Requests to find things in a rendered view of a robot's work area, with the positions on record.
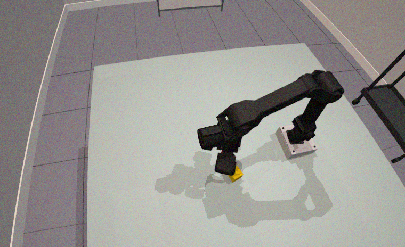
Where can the yellow cube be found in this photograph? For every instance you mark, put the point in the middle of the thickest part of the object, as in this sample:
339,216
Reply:
238,174

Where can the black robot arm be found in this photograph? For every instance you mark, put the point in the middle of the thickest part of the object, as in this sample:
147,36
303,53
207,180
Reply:
322,87

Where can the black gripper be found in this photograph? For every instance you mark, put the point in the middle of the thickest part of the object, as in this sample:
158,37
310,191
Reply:
225,163

